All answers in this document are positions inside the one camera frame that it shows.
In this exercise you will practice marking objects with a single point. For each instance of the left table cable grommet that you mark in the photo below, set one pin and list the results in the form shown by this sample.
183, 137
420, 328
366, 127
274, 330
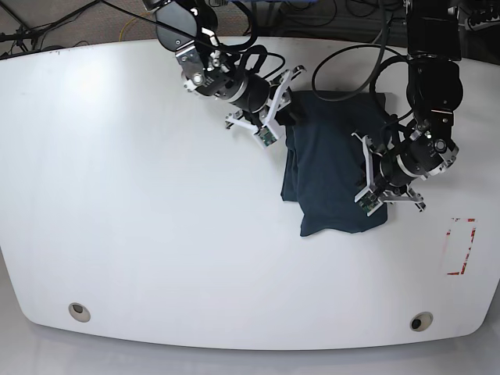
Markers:
79, 312

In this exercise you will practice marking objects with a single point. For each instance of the table cable grommet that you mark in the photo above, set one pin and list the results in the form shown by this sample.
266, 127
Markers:
421, 321
79, 312

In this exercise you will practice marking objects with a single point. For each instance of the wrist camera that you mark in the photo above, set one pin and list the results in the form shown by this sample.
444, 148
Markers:
368, 201
266, 136

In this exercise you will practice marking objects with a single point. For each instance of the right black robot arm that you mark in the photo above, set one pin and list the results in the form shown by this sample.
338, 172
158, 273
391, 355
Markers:
230, 73

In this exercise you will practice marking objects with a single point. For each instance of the dark navy T-shirt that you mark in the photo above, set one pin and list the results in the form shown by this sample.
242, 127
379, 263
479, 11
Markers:
325, 163

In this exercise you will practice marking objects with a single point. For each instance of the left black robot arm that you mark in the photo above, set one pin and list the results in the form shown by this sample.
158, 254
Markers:
423, 147

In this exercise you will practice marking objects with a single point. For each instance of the right table cable grommet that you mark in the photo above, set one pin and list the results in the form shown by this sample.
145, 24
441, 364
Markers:
421, 321

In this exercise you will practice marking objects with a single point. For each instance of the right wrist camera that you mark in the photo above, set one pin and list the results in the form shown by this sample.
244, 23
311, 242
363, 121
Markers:
266, 136

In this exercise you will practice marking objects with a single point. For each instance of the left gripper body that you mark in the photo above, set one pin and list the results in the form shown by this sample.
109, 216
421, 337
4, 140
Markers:
384, 176

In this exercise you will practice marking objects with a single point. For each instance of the white power strip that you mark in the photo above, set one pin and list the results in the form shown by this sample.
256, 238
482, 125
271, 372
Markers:
482, 19

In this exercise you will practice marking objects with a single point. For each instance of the red tape rectangle marking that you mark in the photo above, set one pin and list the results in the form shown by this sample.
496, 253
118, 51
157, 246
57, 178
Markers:
458, 245

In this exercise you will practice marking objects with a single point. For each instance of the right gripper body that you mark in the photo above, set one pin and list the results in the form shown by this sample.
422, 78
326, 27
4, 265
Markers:
259, 100

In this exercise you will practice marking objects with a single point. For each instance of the black tripod stand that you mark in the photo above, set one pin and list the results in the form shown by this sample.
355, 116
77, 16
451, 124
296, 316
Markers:
26, 37

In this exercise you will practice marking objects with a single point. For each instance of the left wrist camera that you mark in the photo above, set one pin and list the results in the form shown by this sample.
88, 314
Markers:
368, 201

